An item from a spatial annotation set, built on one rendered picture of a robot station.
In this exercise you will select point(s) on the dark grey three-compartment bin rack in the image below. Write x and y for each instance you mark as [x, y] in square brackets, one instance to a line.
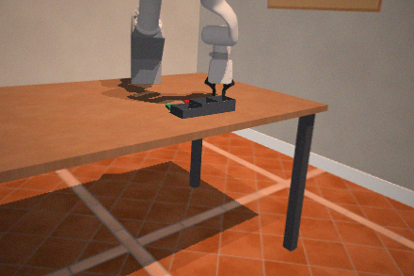
[204, 106]

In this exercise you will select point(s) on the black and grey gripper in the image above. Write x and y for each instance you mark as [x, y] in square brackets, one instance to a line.
[220, 72]

